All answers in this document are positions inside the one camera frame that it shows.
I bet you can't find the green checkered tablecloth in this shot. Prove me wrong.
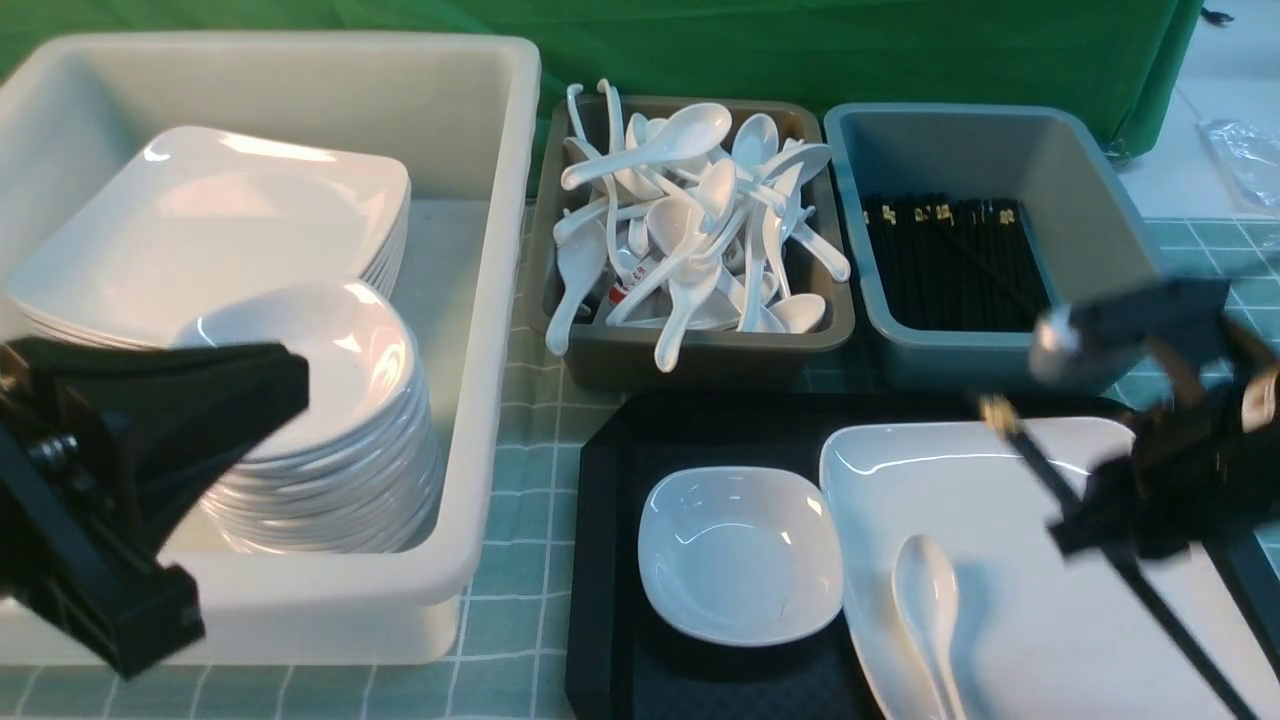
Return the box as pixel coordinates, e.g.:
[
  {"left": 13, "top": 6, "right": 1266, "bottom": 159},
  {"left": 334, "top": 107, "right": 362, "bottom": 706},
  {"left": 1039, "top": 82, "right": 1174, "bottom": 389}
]
[{"left": 0, "top": 205, "right": 1280, "bottom": 720}]

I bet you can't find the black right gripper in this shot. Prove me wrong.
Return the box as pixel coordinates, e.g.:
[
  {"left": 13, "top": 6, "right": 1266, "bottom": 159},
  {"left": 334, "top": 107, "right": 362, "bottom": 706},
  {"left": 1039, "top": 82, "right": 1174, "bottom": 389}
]
[{"left": 1030, "top": 277, "right": 1277, "bottom": 559}]

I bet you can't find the small white square bowl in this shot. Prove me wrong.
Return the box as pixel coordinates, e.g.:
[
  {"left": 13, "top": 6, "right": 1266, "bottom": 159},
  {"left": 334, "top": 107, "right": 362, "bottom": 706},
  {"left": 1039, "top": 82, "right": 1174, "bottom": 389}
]
[{"left": 636, "top": 466, "right": 844, "bottom": 648}]

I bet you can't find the stack of white square plates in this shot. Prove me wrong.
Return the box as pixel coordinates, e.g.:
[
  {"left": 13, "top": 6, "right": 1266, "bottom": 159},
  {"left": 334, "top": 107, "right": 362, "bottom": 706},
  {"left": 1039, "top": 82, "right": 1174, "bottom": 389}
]
[{"left": 5, "top": 126, "right": 411, "bottom": 347}]

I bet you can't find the white spoon top of pile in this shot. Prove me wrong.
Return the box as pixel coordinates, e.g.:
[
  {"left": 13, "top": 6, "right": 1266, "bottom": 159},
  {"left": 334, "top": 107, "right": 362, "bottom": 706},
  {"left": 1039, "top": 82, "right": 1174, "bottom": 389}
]
[{"left": 559, "top": 102, "right": 733, "bottom": 191}]

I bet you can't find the large white plastic bin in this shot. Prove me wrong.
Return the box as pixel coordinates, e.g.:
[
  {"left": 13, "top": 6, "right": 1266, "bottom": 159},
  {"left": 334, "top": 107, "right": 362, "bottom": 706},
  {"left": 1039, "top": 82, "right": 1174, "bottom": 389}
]
[{"left": 1, "top": 31, "right": 540, "bottom": 666}]

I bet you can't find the brown cutlery bin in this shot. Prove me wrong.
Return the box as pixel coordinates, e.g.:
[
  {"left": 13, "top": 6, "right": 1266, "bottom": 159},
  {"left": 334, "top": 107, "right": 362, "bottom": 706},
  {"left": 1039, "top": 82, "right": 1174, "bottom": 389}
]
[{"left": 513, "top": 94, "right": 856, "bottom": 393}]

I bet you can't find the black serving tray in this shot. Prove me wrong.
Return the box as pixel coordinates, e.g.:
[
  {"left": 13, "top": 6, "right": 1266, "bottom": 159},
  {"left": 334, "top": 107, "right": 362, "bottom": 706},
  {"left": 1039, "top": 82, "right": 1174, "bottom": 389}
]
[{"left": 564, "top": 389, "right": 1280, "bottom": 720}]

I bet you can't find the black chopstick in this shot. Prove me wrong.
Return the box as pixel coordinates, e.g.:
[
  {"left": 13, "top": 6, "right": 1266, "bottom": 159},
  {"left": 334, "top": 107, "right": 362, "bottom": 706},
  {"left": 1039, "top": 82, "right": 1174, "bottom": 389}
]
[
  {"left": 977, "top": 393, "right": 1080, "bottom": 515},
  {"left": 1103, "top": 550, "right": 1258, "bottom": 719}
]

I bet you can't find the stack of white small bowls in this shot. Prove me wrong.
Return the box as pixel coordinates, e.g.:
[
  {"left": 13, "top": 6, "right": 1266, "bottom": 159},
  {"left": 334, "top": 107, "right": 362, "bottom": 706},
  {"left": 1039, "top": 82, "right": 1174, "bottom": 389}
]
[{"left": 172, "top": 279, "right": 445, "bottom": 553}]

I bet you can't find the white spoon front of pile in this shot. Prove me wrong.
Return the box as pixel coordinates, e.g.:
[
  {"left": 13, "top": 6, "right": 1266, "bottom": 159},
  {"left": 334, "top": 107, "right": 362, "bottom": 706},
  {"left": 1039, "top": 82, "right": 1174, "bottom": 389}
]
[{"left": 654, "top": 258, "right": 723, "bottom": 373}]

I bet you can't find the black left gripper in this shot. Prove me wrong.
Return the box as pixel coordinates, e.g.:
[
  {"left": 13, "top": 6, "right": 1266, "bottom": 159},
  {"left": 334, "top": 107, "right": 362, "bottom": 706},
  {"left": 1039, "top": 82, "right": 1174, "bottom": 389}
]
[{"left": 3, "top": 337, "right": 310, "bottom": 679}]

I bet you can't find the green backdrop cloth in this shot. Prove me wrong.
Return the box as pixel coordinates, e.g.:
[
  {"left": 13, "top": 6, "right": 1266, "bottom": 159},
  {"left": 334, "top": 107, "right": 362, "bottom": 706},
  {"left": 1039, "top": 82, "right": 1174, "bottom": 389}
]
[{"left": 3, "top": 1, "right": 1201, "bottom": 155}]

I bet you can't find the bundle of black chopsticks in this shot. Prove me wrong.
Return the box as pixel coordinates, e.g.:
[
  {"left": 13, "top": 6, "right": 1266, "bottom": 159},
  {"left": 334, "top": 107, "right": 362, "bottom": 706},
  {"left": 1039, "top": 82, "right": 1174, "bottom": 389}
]
[{"left": 860, "top": 193, "right": 1051, "bottom": 332}]

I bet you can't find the white spoon left of pile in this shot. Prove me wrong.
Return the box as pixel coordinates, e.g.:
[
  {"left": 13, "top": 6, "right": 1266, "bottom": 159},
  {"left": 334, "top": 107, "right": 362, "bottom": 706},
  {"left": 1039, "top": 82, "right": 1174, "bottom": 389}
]
[{"left": 545, "top": 219, "right": 607, "bottom": 357}]

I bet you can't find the white square rice plate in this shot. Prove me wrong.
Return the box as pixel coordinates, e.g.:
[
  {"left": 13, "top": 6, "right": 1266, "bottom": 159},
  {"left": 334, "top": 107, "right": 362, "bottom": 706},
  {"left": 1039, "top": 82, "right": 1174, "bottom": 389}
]
[{"left": 819, "top": 421, "right": 1229, "bottom": 719}]

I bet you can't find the white ceramic spoon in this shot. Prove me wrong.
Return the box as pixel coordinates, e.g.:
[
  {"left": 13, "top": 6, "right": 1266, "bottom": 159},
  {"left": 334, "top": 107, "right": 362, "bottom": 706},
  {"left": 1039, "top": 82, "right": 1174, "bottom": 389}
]
[{"left": 890, "top": 534, "right": 966, "bottom": 719}]

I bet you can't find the clear plastic bag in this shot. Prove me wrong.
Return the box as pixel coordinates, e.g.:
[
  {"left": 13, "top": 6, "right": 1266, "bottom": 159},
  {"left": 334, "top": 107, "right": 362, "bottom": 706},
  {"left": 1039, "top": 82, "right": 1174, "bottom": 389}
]
[{"left": 1198, "top": 119, "right": 1279, "bottom": 217}]

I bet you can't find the white spoon of pile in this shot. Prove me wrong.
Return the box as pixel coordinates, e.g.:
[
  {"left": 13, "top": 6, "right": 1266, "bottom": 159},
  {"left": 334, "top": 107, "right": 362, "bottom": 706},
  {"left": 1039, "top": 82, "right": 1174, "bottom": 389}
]
[
  {"left": 559, "top": 102, "right": 733, "bottom": 191},
  {"left": 545, "top": 219, "right": 607, "bottom": 357},
  {"left": 654, "top": 258, "right": 723, "bottom": 373}
]

